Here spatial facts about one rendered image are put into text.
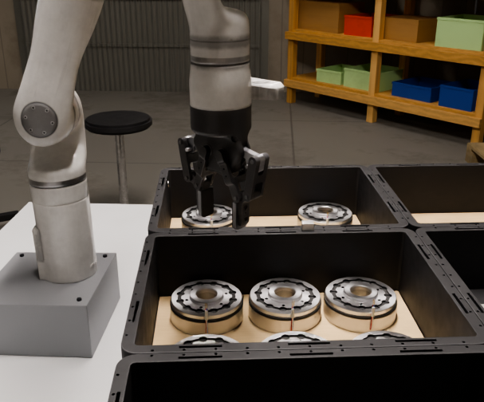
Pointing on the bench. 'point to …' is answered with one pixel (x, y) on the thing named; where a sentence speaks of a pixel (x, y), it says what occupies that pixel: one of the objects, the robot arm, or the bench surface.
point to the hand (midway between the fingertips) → (222, 210)
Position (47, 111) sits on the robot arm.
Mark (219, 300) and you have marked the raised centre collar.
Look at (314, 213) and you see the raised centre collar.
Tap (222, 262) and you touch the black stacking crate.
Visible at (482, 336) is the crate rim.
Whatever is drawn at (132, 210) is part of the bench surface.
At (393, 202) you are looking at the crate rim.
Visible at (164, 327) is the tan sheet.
